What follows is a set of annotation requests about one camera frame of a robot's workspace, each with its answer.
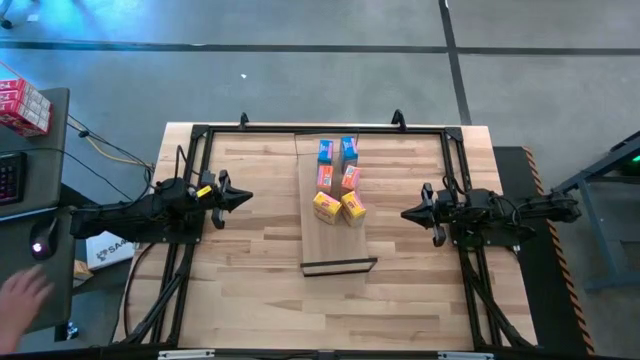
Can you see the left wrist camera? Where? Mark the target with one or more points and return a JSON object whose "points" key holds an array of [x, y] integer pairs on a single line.
{"points": [[207, 178]]}

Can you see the black keyboard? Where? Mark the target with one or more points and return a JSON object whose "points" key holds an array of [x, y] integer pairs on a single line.
{"points": [[11, 177]]}

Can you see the black table clamp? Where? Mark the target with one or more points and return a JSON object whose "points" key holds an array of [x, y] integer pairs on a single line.
{"points": [[244, 120], [398, 119]]}

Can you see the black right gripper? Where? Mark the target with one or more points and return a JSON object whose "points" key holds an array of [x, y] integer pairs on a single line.
{"points": [[434, 214]]}

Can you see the white cardboard box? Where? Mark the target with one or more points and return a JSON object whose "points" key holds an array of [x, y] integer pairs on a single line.
{"points": [[107, 252]]}

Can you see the black diagonal support beam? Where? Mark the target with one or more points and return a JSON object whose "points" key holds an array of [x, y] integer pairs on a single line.
{"points": [[69, 195]]}

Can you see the wooden tray board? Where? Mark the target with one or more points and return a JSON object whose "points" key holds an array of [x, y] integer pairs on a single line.
{"points": [[332, 245]]}

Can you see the metal desk foot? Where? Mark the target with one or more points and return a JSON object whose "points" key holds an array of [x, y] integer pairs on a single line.
{"points": [[67, 331]]}

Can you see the black mat with hazard stripes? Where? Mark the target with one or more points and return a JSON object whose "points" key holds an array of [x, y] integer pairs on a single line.
{"points": [[540, 300]]}

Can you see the person's hand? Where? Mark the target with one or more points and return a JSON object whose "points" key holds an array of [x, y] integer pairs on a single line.
{"points": [[22, 300]]}

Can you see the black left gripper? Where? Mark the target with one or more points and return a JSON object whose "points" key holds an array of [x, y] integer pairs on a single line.
{"points": [[222, 198]]}

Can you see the red carton stack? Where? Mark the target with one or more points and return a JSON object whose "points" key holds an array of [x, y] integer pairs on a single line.
{"points": [[25, 107]]}

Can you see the blue cereal box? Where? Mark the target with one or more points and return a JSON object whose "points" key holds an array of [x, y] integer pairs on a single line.
{"points": [[325, 151], [349, 150]]}

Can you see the yellow cereal box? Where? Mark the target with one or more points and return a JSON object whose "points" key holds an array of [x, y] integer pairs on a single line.
{"points": [[327, 207], [353, 208]]}

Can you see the black aluminium table frame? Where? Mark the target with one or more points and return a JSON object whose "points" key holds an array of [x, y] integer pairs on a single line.
{"points": [[225, 130]]}

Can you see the silver metal bracket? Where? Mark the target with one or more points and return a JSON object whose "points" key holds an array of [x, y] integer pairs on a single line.
{"points": [[465, 356], [186, 354]]}

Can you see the person's forearm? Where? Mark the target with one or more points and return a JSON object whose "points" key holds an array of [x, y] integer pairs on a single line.
{"points": [[6, 340]]}

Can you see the grey desk top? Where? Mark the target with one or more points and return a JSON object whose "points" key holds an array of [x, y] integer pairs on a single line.
{"points": [[35, 165]]}

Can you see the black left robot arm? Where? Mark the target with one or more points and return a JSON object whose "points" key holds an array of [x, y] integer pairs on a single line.
{"points": [[140, 215]]}

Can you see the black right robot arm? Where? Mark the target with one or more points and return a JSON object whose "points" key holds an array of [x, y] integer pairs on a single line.
{"points": [[500, 212]]}

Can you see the grey metal cart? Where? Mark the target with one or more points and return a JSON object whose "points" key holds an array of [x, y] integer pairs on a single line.
{"points": [[595, 240]]}

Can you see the small brown cardboard box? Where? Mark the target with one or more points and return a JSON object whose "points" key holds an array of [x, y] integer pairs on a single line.
{"points": [[82, 270]]}

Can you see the orange cereal box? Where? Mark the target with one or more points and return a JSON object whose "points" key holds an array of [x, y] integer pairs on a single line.
{"points": [[325, 178], [351, 177]]}

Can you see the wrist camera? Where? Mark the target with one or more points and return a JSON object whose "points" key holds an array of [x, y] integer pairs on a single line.
{"points": [[444, 195], [207, 178]]}

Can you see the black computer mouse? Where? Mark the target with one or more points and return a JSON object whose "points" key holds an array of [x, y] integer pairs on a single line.
{"points": [[44, 239]]}

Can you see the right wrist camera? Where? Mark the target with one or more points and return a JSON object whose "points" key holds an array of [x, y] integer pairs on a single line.
{"points": [[444, 195]]}

